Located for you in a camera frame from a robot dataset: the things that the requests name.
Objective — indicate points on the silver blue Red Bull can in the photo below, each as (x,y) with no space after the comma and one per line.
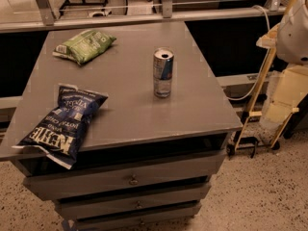
(162,71)

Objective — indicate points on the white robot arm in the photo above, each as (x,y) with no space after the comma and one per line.
(292,34)

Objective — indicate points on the grey drawer cabinet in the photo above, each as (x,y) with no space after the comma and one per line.
(134,124)

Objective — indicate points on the top grey drawer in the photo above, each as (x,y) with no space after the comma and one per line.
(119,177)

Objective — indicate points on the grey drawer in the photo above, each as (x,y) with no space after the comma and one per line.
(119,177)
(136,218)
(133,201)

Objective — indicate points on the green chip bag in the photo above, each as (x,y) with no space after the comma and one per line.
(85,46)

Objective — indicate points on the middle grey drawer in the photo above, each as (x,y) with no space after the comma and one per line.
(133,201)

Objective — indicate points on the grey metal railing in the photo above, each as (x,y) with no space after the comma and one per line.
(38,15)

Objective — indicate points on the dark blue Kettle chip bag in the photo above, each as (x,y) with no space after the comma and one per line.
(61,133)

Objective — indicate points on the bottom grey drawer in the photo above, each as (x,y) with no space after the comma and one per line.
(136,218)

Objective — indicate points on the yellow wheeled cart frame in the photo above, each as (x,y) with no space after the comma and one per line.
(278,89)

